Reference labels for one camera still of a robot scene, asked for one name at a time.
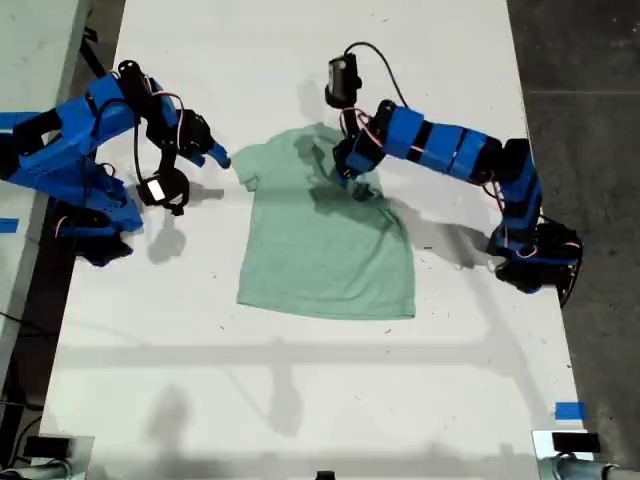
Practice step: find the black slanted leg bar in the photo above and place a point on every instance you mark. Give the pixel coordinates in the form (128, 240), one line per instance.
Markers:
(97, 62)

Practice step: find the square blue tape piece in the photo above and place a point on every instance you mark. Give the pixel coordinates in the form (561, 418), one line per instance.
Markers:
(570, 411)

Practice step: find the small black round object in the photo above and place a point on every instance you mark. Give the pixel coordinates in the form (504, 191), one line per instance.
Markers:
(325, 475)

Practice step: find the pale side table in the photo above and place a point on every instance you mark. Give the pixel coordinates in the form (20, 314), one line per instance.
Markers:
(30, 60)

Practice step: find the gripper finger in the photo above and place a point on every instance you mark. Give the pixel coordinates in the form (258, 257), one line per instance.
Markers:
(221, 155)
(362, 191)
(343, 177)
(198, 158)

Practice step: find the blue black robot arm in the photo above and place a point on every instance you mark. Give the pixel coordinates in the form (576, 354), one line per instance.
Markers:
(60, 145)
(440, 145)

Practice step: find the pale green T-shirt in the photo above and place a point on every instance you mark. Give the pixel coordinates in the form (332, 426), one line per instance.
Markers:
(325, 260)

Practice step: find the grey tube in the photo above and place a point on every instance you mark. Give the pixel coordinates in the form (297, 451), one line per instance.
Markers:
(580, 470)
(35, 471)

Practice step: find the shiny metal plate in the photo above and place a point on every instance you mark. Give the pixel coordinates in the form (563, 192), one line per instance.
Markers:
(542, 447)
(80, 457)

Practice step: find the black camera box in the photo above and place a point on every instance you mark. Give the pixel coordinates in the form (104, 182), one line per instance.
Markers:
(160, 187)
(342, 80)

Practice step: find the small black box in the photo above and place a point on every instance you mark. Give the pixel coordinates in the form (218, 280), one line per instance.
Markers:
(575, 443)
(46, 446)

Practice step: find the short blue tape strip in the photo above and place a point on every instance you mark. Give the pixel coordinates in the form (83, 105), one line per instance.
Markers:
(9, 226)

